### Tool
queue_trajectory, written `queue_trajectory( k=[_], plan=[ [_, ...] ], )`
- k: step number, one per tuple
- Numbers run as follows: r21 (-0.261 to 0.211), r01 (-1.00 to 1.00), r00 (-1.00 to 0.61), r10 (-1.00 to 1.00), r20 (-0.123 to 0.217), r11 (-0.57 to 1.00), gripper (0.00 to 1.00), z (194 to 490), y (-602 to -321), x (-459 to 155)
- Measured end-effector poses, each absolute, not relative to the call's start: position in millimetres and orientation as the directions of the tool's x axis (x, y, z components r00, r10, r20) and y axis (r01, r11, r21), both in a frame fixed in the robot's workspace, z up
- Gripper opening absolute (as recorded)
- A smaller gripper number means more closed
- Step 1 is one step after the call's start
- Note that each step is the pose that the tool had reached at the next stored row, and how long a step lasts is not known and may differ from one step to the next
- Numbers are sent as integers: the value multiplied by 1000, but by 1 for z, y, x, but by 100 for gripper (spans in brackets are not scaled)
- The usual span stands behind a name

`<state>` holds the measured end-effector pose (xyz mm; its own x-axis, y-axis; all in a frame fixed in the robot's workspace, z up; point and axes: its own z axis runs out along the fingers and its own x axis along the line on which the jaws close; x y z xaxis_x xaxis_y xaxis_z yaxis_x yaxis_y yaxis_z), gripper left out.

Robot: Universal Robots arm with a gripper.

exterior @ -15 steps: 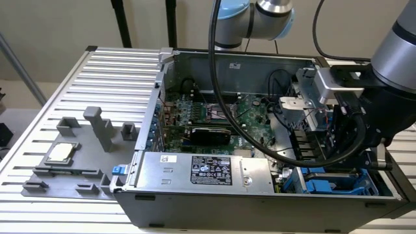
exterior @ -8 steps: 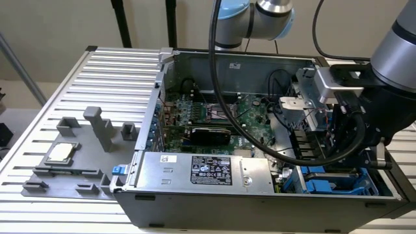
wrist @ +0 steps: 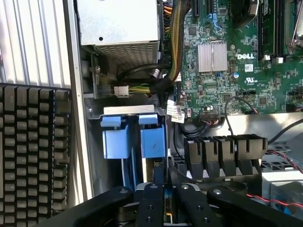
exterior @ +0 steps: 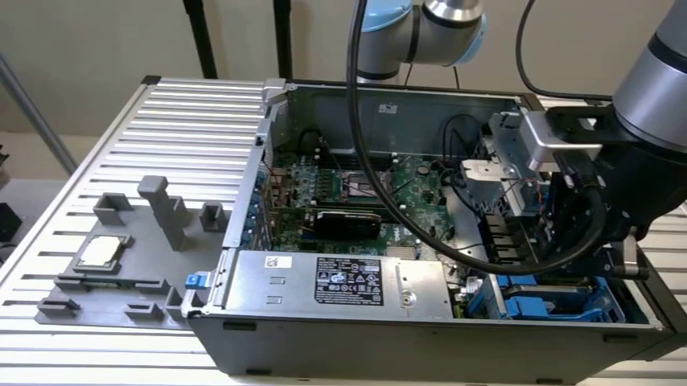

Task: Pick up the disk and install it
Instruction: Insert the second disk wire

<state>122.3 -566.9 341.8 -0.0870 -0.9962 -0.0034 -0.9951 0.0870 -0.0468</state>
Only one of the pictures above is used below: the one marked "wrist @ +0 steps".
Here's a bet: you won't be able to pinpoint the blue disk caddy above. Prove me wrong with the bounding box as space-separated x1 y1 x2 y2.
100 115 130 192

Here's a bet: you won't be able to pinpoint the metal drive cage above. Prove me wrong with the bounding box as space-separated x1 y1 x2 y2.
260 151 303 213

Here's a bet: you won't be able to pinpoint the white label tag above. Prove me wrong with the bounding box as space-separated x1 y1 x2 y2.
166 99 186 123

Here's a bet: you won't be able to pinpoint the blue drive bay latches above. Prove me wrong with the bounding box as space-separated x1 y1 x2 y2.
86 105 170 190

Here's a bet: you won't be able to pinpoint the black open PC case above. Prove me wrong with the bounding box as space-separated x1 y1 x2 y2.
62 0 303 227

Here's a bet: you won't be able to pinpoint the green motherboard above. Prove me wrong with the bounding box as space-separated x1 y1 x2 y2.
175 0 303 119

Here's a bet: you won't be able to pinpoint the black keyboard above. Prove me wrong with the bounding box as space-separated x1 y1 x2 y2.
0 82 73 227

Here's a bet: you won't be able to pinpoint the silver chipset heatsink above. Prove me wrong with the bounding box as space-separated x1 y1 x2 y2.
197 40 228 73

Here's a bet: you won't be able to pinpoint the silver power supply unit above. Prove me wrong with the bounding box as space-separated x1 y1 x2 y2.
73 0 161 66

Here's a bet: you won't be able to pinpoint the metal CPU socket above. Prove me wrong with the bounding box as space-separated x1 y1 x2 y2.
285 0 303 56

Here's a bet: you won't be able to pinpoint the red and black twisted wire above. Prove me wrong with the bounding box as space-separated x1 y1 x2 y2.
246 150 303 209

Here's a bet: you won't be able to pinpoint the thin black wire loop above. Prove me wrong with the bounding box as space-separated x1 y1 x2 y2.
223 96 260 138

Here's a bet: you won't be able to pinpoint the white connector yellow wires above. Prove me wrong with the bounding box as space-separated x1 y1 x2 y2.
113 82 152 99

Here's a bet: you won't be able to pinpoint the thick black power cable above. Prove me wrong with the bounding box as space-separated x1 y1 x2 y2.
116 63 171 82

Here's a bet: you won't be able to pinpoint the braided power cable bundle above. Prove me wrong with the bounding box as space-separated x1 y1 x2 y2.
163 0 192 83

